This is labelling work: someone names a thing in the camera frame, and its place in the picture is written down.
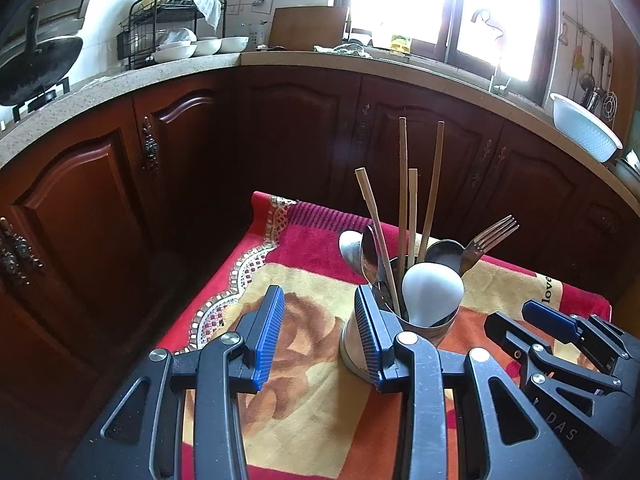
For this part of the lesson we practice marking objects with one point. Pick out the black wok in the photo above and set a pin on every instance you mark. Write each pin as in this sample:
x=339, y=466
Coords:
x=39, y=67

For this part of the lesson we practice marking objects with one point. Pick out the dark wooden kitchen cabinets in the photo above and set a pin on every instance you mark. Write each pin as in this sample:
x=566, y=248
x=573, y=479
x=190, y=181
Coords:
x=107, y=215

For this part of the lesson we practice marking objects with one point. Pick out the steel fork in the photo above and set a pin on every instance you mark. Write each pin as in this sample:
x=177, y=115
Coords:
x=485, y=241

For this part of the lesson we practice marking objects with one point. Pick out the dark wooden chopstick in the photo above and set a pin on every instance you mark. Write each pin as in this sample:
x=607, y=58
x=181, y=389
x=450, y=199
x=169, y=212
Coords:
x=432, y=195

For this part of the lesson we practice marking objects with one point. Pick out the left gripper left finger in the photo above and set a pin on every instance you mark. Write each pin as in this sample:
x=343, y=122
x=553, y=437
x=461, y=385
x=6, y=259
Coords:
x=138, y=435

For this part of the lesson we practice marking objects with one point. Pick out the black dish rack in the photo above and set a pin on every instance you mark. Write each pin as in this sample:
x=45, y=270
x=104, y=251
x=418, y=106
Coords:
x=147, y=20

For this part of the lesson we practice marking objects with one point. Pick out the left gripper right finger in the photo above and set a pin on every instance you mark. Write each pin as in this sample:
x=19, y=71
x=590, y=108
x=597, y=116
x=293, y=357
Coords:
x=500, y=435

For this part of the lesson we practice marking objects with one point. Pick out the white ceramic spoon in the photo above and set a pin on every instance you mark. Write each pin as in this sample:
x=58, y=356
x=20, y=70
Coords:
x=431, y=292

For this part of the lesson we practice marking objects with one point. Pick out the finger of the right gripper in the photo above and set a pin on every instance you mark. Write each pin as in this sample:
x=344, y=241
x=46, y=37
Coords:
x=558, y=325
x=511, y=337

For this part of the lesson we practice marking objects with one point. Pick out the wooden cutting board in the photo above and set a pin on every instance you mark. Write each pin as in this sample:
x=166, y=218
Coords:
x=300, y=28

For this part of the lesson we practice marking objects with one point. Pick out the kitchen faucet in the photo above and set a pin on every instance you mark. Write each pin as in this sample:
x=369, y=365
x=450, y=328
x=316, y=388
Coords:
x=499, y=82

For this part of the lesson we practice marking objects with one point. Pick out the white plastic basin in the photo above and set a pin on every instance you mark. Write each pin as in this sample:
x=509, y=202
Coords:
x=584, y=128

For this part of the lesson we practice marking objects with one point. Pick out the white bowl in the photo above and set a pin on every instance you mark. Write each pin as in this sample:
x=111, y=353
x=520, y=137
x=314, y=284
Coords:
x=176, y=52
x=207, y=46
x=233, y=44

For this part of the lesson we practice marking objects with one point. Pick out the white steel utensil canister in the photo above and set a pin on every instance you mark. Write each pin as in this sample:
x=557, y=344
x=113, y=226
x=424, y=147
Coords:
x=377, y=294

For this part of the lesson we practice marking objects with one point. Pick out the brown wooden chopstick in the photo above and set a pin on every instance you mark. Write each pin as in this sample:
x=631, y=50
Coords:
x=403, y=197

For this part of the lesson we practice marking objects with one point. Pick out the steel spoon purple sheen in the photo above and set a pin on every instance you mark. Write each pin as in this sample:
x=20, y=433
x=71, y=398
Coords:
x=350, y=246

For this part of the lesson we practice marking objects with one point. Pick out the patterned fleece blanket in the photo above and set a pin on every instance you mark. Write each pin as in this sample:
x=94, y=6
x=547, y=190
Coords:
x=314, y=418

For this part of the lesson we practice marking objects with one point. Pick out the pale bamboo chopstick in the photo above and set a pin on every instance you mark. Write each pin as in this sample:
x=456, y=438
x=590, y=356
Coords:
x=386, y=273

